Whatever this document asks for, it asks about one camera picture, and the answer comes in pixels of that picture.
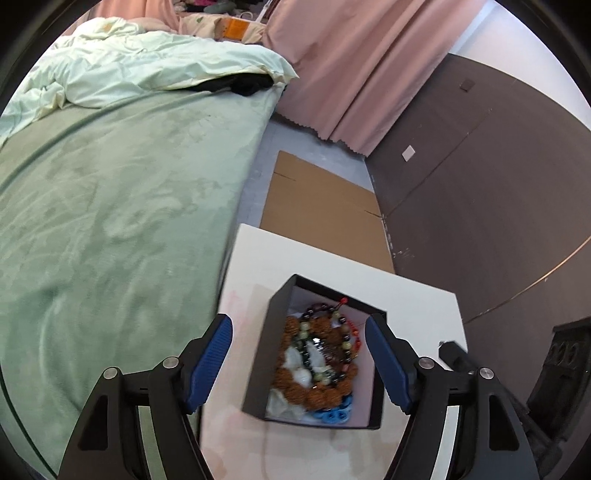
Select printed cream pillow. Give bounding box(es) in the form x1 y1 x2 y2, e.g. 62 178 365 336
178 13 269 47

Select black jewelry box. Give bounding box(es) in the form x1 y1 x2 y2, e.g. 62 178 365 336
242 274 387 430

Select blue braided bracelet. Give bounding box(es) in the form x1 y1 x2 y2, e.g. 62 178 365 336
309 392 356 424

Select draped pink curtain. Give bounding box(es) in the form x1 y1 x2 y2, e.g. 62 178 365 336
99 0 182 34

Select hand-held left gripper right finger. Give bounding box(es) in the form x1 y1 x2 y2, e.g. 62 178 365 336
365 314 541 480

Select red cord bracelet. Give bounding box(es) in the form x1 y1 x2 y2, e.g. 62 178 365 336
339 298 363 365

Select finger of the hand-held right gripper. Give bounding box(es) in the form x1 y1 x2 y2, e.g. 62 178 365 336
438 340 477 374

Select brown rudraksha bead bracelet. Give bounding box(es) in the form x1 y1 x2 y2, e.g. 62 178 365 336
272 316 361 411

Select pile of plush toys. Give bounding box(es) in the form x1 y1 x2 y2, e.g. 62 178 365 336
174 0 242 14

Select flat cardboard sheets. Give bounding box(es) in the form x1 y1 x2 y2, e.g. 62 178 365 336
259 150 397 276

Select dark carved furniture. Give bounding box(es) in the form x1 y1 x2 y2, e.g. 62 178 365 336
526 316 591 445

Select dark multicolour bead bracelet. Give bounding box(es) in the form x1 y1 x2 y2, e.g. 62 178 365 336
300 302 361 384

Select pale green duvet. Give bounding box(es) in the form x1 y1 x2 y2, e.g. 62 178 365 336
0 17 300 148

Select green bed blanket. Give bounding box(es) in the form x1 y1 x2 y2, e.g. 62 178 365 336
0 69 282 477

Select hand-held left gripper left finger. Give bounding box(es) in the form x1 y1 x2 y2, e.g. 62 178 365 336
58 314 234 480

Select wide pink curtain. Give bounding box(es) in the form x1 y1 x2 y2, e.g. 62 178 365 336
263 0 496 157

